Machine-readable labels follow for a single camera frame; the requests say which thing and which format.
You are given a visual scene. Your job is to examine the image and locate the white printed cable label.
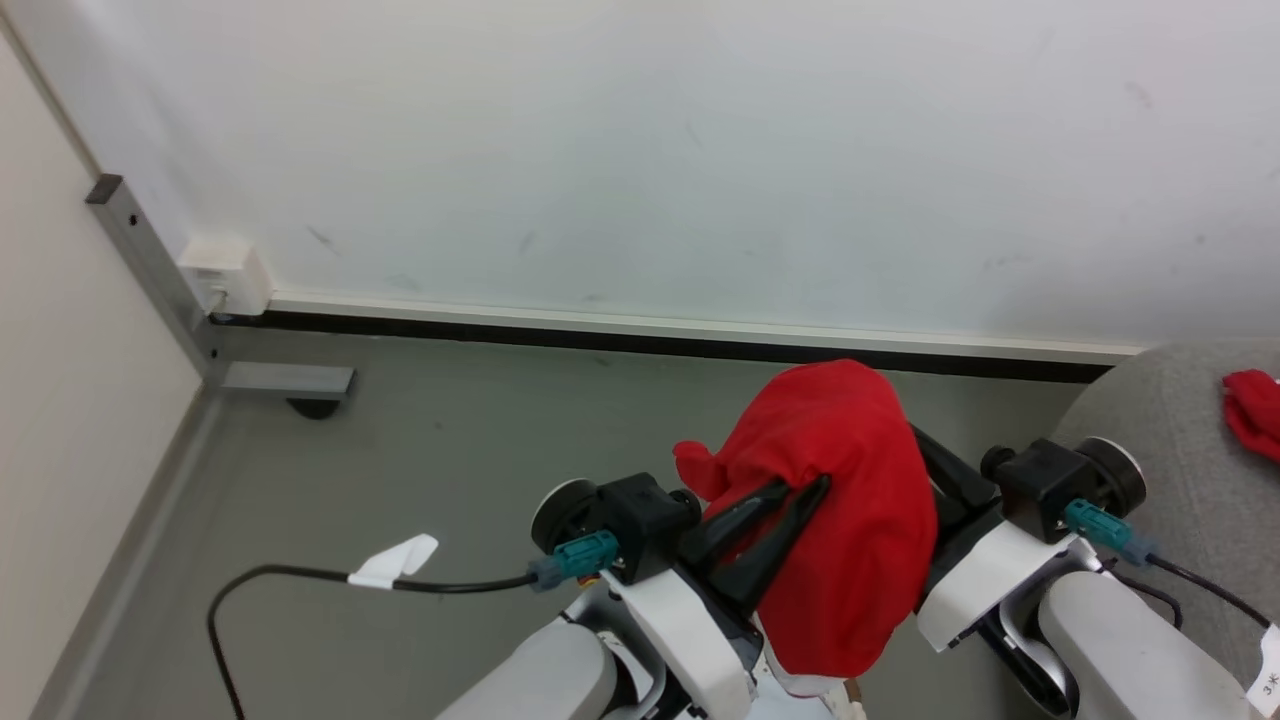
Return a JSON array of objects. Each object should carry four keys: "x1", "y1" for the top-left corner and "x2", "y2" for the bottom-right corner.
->
[{"x1": 1248, "y1": 624, "x2": 1280, "y2": 717}]

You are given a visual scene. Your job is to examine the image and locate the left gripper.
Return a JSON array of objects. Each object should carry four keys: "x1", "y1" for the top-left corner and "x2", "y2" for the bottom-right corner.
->
[{"x1": 600, "y1": 474, "x2": 833, "y2": 720}]

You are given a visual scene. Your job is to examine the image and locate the black cable teal plug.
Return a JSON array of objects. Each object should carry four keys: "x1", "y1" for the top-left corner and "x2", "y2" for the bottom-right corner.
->
[
  {"x1": 207, "y1": 530, "x2": 621, "y2": 720},
  {"x1": 1062, "y1": 498, "x2": 1276, "y2": 633}
]

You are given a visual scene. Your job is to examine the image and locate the white wall socket box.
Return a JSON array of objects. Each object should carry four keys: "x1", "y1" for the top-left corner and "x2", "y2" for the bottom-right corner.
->
[{"x1": 178, "y1": 238, "x2": 273, "y2": 318}]

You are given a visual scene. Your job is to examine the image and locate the grey metal foot bar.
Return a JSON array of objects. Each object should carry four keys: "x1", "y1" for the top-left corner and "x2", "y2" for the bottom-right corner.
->
[{"x1": 218, "y1": 362, "x2": 356, "y2": 403}]

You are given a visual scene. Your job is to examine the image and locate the white cable tag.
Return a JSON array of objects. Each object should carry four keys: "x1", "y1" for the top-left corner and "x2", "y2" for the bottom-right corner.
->
[{"x1": 347, "y1": 533, "x2": 440, "y2": 591}]

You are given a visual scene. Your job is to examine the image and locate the white and black baseboard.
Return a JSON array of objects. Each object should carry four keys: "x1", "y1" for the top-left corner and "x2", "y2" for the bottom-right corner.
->
[{"x1": 210, "y1": 292, "x2": 1146, "y2": 385}]

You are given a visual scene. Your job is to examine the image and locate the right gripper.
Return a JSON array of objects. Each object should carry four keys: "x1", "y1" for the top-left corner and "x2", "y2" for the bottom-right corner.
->
[{"x1": 908, "y1": 424, "x2": 1101, "y2": 654}]

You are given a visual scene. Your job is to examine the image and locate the grey metal frame post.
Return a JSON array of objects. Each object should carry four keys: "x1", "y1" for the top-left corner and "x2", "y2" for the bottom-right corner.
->
[{"x1": 85, "y1": 175, "x2": 226, "y2": 386}]

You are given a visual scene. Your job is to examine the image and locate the grey fabric sofa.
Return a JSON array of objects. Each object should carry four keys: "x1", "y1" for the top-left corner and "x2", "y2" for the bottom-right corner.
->
[{"x1": 1045, "y1": 338, "x2": 1280, "y2": 691}]

